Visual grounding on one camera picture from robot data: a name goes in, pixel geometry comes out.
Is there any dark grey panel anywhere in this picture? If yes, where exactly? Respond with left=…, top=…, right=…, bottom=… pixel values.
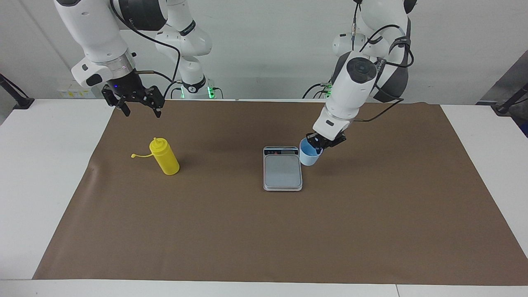
left=476, top=52, right=528, bottom=106

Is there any brown paper mat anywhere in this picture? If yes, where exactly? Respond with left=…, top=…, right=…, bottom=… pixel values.
left=32, top=99, right=528, bottom=286

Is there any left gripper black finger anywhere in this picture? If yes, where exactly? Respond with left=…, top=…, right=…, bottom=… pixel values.
left=323, top=135, right=347, bottom=154
left=306, top=132, right=322, bottom=156

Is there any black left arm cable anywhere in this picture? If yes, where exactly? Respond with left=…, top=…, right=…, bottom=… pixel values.
left=351, top=0, right=415, bottom=123

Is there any silver digital kitchen scale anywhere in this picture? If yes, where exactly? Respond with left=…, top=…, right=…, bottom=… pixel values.
left=263, top=146, right=303, bottom=192

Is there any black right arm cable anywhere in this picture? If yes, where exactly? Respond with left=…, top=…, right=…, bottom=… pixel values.
left=109, top=0, right=182, bottom=99

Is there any black clamp stand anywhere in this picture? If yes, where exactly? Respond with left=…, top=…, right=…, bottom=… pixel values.
left=0, top=73, right=35, bottom=110
left=493, top=82, right=528, bottom=115

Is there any white wall socket box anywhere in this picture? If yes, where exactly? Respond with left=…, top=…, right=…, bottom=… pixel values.
left=57, top=82, right=104, bottom=99

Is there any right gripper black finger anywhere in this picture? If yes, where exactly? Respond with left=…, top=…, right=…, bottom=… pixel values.
left=102, top=86, right=131, bottom=117
left=141, top=85, right=165, bottom=119

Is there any yellow squeeze bottle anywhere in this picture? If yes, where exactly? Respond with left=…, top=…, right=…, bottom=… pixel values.
left=131, top=137, right=180, bottom=176

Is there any light blue plastic cup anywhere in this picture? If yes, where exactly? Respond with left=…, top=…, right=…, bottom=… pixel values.
left=299, top=137, right=324, bottom=167

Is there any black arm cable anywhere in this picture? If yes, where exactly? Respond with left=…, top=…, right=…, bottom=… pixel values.
left=351, top=0, right=415, bottom=123
left=109, top=0, right=182, bottom=99

